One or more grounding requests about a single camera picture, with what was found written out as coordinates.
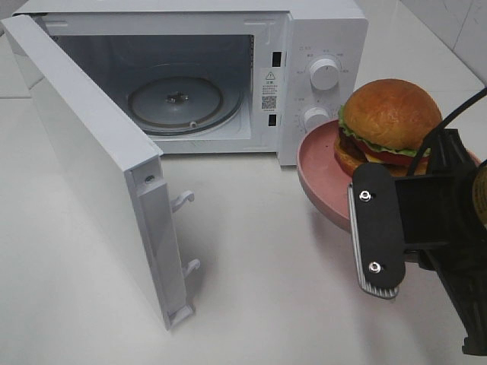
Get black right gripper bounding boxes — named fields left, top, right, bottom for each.
left=396, top=129, right=486, bottom=357

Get pink round plate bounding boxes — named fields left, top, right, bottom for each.
left=295, top=118, right=482, bottom=233

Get toy hamburger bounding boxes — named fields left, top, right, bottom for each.
left=334, top=78, right=442, bottom=176

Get white microwave door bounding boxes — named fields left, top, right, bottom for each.
left=2, top=15, right=200, bottom=329

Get lower white timer knob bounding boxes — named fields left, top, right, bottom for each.
left=302, top=106, right=330, bottom=132

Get upper white power knob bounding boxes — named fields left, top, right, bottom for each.
left=309, top=56, right=340, bottom=90

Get white warning label sticker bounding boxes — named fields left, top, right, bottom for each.
left=258, top=67, right=282, bottom=112

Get white microwave oven body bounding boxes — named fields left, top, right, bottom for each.
left=6, top=1, right=368, bottom=166

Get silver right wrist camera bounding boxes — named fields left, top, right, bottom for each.
left=348, top=163, right=406, bottom=300

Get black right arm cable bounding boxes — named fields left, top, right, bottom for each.
left=406, top=86, right=487, bottom=178

